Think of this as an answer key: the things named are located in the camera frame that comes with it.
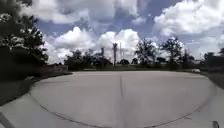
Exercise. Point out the tall pole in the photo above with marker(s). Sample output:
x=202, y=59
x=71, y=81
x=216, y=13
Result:
x=115, y=53

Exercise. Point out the pale concrete pavement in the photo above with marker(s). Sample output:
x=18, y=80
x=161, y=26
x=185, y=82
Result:
x=116, y=96

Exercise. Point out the row of trees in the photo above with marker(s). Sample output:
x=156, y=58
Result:
x=146, y=55

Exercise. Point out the white vehicle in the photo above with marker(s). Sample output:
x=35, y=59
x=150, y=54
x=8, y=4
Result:
x=196, y=70

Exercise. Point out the large dark tree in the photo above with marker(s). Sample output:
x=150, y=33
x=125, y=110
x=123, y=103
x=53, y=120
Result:
x=18, y=43

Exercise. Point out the dark grass verge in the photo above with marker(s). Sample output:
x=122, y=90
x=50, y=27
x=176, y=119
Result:
x=216, y=78

